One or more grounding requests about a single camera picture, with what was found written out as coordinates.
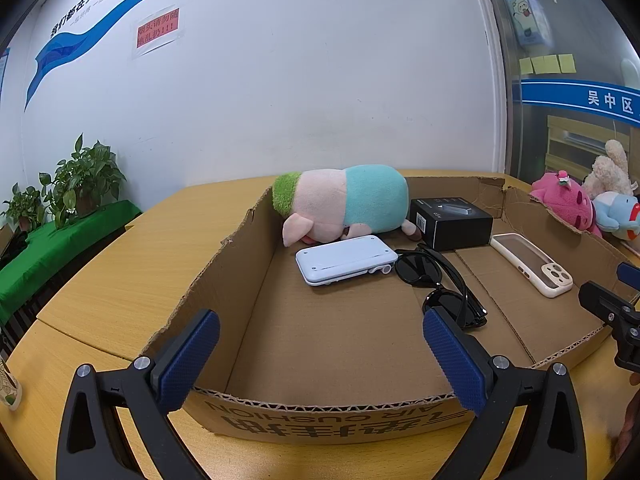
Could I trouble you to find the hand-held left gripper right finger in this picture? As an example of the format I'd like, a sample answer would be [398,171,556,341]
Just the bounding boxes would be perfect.
[422,305,587,480]

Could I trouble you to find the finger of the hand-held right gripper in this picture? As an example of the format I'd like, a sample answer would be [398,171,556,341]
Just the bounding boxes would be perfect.
[578,281,640,341]
[616,262,640,292]

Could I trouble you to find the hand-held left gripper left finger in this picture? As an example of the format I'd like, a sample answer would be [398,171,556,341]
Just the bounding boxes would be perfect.
[56,309,222,480]

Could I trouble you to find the clear white-rimmed phone case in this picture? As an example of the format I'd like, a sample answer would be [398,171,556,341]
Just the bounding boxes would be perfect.
[490,232,573,299]

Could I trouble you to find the black sunglasses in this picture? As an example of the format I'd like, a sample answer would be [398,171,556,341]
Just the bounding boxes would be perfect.
[395,243,488,331]

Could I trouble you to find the black charger box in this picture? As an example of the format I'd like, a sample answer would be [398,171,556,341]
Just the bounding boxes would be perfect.
[410,196,494,252]

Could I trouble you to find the cardboard box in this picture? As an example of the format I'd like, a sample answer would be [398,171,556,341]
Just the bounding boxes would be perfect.
[141,172,640,446]

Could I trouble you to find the white device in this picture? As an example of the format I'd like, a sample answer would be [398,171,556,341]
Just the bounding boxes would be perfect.
[295,234,399,288]

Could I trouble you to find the pink pig plush toy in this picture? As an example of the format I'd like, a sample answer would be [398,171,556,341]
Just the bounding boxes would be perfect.
[272,164,423,248]

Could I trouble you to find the person's right hand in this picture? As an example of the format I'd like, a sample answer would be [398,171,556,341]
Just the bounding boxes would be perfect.
[611,371,640,462]

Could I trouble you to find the blue plush toy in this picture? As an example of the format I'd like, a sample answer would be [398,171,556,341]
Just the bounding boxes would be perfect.
[592,191,640,241]

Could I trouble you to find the beige rabbit plush toy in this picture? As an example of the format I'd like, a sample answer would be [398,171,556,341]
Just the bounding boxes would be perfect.
[582,139,636,198]

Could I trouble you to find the wooden cabinet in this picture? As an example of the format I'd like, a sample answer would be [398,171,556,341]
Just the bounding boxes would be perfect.
[545,115,640,181]

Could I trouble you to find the green table cloth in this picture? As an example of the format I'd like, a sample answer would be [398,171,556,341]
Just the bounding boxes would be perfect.
[0,200,143,326]

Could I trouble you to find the blue banner sign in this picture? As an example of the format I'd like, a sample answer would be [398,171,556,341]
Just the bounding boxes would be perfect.
[520,77,640,126]

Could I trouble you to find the large potted green plant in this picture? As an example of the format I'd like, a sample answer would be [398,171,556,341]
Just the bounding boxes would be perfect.
[40,133,127,228]

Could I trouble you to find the small potted green plant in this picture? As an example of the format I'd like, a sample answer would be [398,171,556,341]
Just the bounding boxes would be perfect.
[1,183,48,233]

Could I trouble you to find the cartoon sheep poster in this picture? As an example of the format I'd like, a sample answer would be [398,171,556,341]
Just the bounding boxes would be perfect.
[502,0,553,48]

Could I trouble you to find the red wall sign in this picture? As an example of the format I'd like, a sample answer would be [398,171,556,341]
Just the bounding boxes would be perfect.
[131,7,183,58]

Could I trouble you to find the blue wall decal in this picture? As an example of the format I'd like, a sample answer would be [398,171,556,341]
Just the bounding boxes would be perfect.
[24,0,421,113]

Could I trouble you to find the blue framed wall poster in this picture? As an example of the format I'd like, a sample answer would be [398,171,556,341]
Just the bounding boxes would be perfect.
[0,49,11,106]

